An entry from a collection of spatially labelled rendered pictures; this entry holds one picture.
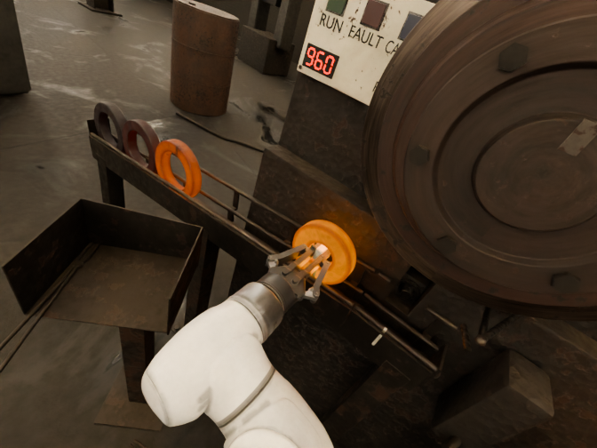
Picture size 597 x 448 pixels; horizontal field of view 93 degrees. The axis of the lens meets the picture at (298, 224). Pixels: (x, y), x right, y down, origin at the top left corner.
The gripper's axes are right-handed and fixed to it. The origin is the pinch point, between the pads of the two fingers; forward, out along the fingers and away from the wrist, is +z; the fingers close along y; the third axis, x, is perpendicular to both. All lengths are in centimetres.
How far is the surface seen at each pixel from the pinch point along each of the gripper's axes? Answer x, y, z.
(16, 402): -75, -52, -56
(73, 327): -76, -66, -35
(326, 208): 4.2, -5.8, 7.2
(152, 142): -6, -64, 0
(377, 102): 32.0, -2.1, -1.2
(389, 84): 34.9, -1.5, -1.1
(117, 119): -7, -83, 0
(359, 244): 0.9, 5.3, 7.0
